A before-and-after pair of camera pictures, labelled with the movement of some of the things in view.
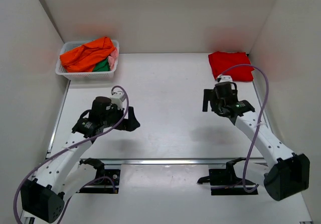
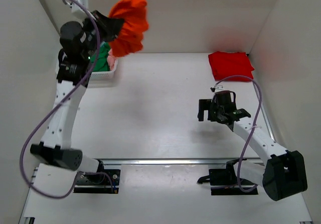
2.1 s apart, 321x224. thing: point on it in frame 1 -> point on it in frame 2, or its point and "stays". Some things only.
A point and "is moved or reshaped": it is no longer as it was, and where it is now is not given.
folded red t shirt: (222, 61) stays
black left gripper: (132, 121) -> (114, 25)
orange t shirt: (84, 58) is moved or reshaped
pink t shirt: (111, 59) stays
